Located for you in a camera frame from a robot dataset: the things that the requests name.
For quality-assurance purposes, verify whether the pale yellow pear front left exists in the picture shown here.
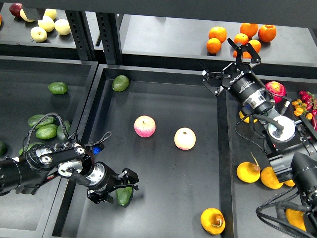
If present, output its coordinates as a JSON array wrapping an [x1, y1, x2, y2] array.
[[30, 26, 47, 42]]

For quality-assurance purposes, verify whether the orange top middle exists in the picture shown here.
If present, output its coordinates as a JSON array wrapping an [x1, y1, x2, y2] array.
[[240, 23, 259, 38]]

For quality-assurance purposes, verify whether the pink red apple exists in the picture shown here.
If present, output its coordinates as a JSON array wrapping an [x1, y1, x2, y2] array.
[[134, 115, 156, 138]]

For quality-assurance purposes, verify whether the green avocado cluster top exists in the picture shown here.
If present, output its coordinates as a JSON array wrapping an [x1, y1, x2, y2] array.
[[27, 114, 55, 129]]

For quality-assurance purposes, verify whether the green avocado cluster middle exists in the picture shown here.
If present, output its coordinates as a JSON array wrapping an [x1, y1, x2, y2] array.
[[35, 124, 58, 140]]

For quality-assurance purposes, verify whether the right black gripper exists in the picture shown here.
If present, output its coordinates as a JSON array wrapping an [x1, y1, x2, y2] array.
[[199, 38, 267, 102]]

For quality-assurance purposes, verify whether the pale yellow pear right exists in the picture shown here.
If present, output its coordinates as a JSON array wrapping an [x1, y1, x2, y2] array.
[[54, 18, 71, 36]]

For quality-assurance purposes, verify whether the orange front bottom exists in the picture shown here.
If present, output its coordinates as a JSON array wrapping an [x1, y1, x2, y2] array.
[[233, 51, 252, 59]]

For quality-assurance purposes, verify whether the pale yellow pink apple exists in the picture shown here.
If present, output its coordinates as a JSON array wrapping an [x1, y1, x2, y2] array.
[[174, 127, 196, 150]]

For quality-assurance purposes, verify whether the black tray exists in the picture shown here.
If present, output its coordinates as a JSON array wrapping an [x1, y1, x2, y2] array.
[[217, 74, 317, 238], [0, 56, 98, 238], [45, 65, 221, 238]]

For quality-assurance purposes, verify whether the avocado at left edge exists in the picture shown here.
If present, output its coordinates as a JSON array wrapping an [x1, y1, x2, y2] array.
[[0, 141, 7, 155]]

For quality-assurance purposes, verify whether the green avocado tray corner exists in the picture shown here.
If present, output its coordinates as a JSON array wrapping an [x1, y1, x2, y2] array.
[[112, 75, 130, 92]]

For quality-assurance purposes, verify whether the yellow pear in center tray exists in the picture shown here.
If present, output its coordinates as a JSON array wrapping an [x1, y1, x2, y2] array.
[[200, 208, 226, 235]]

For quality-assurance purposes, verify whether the yellow pear middle right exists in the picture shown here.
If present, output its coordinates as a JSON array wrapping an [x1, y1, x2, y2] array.
[[260, 167, 284, 189]]

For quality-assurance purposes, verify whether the center black tray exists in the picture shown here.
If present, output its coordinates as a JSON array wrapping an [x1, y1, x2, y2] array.
[[45, 65, 221, 238]]

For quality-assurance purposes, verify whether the green avocado left tray top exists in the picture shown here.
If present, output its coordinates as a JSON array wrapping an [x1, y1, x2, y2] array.
[[48, 82, 68, 95]]

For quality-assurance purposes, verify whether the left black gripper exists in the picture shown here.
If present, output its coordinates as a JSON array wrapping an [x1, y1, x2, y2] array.
[[86, 162, 139, 204]]

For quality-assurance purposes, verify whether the pale yellow pear middle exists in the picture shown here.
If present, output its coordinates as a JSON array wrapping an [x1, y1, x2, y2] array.
[[38, 15, 55, 32]]

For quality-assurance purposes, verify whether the orange top right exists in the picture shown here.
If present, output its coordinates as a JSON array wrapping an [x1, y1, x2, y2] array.
[[258, 25, 277, 43]]

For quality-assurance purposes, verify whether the red apple right tray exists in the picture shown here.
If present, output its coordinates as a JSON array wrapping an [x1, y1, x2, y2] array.
[[265, 81, 286, 103]]

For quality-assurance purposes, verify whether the red chili pepper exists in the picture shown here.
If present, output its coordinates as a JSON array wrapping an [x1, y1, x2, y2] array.
[[311, 116, 317, 131]]

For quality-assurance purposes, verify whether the pale yellow pear back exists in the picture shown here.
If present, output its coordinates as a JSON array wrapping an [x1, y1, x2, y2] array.
[[44, 8, 57, 20]]

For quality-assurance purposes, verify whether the cherry tomato bunch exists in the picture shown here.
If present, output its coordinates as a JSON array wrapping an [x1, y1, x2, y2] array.
[[291, 90, 317, 121]]

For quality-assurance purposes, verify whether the black perforated shelf post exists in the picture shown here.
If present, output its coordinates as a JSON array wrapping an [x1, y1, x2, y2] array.
[[65, 10, 123, 65]]

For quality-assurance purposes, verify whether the yellow pear bottom right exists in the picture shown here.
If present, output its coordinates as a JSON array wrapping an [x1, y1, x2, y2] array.
[[285, 209, 306, 231]]

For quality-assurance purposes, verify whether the pale yellow pear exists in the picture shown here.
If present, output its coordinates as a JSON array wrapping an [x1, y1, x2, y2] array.
[[44, 8, 57, 20], [54, 18, 71, 36], [38, 15, 55, 32], [30, 26, 47, 42]]

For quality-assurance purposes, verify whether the orange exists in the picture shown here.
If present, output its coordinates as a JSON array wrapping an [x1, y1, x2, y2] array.
[[209, 26, 227, 43], [258, 25, 277, 43], [248, 39, 262, 53], [233, 51, 252, 59], [206, 38, 221, 54], [240, 23, 259, 38]]

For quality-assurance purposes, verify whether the orange far left lower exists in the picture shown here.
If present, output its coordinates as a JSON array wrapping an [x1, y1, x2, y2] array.
[[206, 38, 221, 54]]

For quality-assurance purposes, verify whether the dark green avocado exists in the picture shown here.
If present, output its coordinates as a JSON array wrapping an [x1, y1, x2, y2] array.
[[115, 186, 133, 206]]

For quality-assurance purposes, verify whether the left black tray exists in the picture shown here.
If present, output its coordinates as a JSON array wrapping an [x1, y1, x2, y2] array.
[[0, 56, 98, 238]]

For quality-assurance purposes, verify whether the orange far left upper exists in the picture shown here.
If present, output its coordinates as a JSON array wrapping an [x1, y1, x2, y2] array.
[[209, 26, 227, 43]]

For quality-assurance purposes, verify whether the right black tray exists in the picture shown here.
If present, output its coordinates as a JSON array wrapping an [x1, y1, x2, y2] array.
[[217, 74, 317, 238]]

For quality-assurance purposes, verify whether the orange right lower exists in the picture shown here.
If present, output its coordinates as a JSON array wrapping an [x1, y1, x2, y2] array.
[[248, 39, 262, 53]]

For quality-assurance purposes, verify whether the green avocado cluster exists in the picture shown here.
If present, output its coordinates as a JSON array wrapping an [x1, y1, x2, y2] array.
[[27, 114, 55, 129], [19, 142, 43, 156], [35, 124, 58, 140]]

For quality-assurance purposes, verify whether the green avocado cluster bottom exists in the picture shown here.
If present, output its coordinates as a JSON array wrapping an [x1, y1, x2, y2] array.
[[19, 142, 43, 156]]

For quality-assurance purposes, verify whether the small yellow pear behind arm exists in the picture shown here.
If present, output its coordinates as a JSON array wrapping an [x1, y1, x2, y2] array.
[[284, 179, 295, 187]]

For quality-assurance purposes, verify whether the yellow pear with stem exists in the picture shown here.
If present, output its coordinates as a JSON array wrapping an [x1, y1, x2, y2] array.
[[236, 152, 261, 183]]

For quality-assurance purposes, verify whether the yellow pear upper right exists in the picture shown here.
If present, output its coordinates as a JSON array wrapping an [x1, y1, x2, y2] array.
[[239, 111, 250, 123]]

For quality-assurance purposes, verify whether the dark avocado cluster right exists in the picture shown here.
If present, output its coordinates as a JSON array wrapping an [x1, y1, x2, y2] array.
[[56, 120, 71, 141]]

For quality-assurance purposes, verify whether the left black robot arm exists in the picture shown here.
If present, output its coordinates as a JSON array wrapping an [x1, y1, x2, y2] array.
[[0, 113, 139, 204]]

